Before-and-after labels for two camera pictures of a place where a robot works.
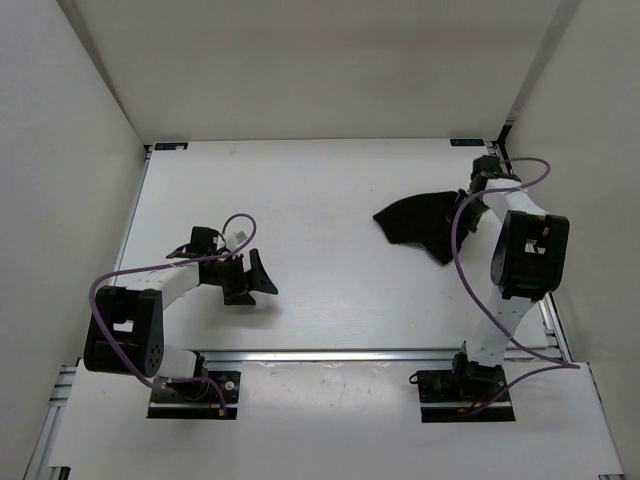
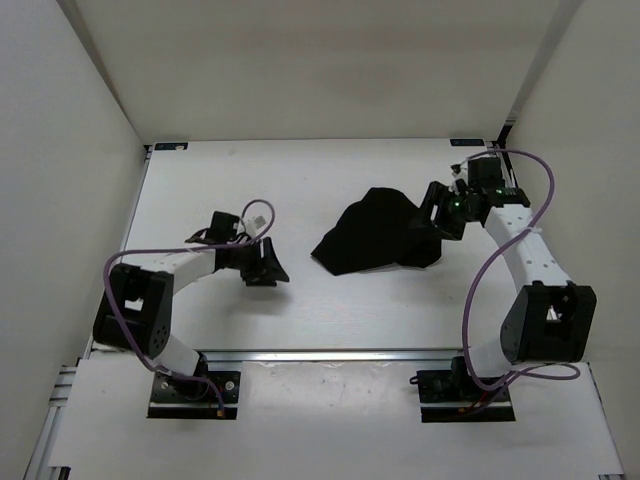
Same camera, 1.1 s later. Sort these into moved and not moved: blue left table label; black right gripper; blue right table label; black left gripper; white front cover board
Moved: black right gripper; black left gripper
Not moved: blue left table label; white front cover board; blue right table label
